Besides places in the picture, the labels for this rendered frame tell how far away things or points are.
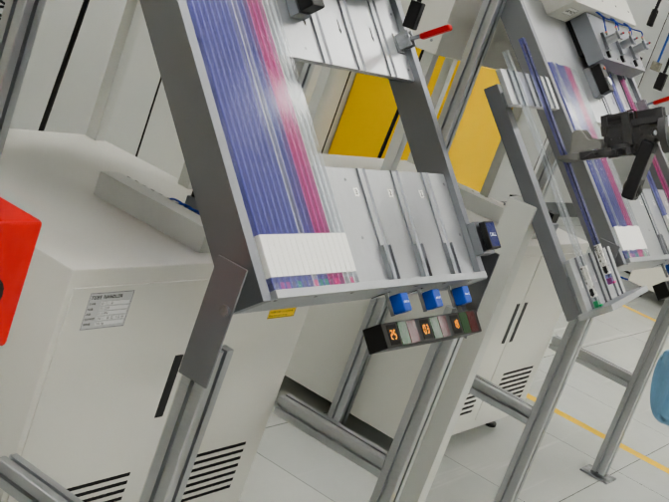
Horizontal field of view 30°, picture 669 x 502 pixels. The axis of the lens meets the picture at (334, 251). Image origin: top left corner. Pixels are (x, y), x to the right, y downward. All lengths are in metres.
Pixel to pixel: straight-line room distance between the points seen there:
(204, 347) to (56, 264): 0.32
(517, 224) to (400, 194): 0.43
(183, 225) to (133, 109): 2.29
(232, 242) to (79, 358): 0.39
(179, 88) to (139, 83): 2.67
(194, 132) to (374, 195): 0.41
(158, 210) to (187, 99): 0.50
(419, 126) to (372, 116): 3.11
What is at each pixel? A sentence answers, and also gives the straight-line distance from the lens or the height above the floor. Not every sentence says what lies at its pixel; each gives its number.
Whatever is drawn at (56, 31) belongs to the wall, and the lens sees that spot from 4.03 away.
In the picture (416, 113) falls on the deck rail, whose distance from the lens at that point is 2.29.
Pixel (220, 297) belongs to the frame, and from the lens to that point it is 1.62.
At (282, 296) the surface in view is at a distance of 1.65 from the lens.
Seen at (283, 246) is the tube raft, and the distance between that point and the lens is 1.71.
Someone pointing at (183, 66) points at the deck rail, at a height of 0.96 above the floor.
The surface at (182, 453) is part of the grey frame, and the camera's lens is 1.69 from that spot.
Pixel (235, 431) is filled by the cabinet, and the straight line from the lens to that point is 2.42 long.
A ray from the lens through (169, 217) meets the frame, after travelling 2.16.
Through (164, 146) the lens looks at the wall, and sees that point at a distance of 4.61.
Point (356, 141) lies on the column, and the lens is 5.42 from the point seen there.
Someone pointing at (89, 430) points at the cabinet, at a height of 0.33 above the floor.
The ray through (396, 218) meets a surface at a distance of 2.04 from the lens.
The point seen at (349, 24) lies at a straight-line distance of 2.16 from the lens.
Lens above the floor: 1.18
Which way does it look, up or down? 13 degrees down
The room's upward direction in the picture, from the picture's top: 20 degrees clockwise
